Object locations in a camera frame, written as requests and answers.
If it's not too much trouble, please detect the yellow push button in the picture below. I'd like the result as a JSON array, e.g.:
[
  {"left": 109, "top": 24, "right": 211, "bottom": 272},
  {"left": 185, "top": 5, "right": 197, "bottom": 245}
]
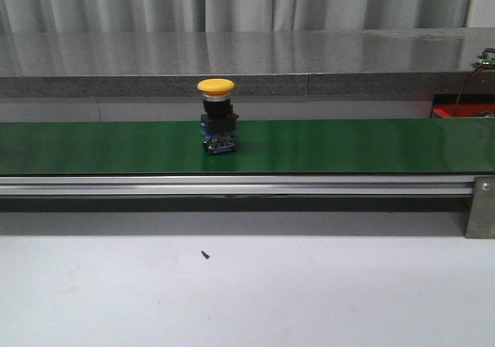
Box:
[{"left": 197, "top": 78, "right": 238, "bottom": 155}]

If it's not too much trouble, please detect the grey stone counter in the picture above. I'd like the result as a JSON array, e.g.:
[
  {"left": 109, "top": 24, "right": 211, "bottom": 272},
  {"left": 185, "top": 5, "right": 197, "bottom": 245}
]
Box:
[{"left": 1, "top": 28, "right": 494, "bottom": 97}]

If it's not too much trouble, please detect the green conveyor belt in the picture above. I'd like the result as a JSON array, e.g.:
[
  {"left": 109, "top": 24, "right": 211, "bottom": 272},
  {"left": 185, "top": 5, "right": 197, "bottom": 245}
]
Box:
[{"left": 1, "top": 118, "right": 494, "bottom": 175}]

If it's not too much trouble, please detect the red plastic tray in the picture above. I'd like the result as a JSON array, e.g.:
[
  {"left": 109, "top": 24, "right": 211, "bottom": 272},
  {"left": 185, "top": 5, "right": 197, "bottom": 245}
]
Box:
[{"left": 431, "top": 94, "right": 494, "bottom": 118}]

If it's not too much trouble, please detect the small green circuit board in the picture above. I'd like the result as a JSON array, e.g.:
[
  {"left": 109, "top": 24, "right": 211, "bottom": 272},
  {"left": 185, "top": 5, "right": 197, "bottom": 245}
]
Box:
[{"left": 473, "top": 52, "right": 495, "bottom": 70}]

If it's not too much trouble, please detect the grey curtain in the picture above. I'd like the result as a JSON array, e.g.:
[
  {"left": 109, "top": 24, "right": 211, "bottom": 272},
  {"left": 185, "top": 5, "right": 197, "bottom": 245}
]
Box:
[{"left": 1, "top": 0, "right": 494, "bottom": 33}]

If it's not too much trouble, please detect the aluminium conveyor frame rail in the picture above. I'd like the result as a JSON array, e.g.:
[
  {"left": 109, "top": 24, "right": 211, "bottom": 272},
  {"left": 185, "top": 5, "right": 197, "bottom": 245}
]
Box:
[{"left": 1, "top": 175, "right": 476, "bottom": 196}]

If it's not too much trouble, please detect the red black wire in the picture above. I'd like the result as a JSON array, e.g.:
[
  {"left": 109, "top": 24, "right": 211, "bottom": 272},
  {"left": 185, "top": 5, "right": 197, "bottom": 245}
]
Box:
[{"left": 452, "top": 48, "right": 495, "bottom": 119}]

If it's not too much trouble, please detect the steel conveyor end bracket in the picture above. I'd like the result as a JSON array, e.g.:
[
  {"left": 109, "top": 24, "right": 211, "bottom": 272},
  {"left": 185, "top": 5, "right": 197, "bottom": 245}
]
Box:
[{"left": 465, "top": 176, "right": 495, "bottom": 239}]

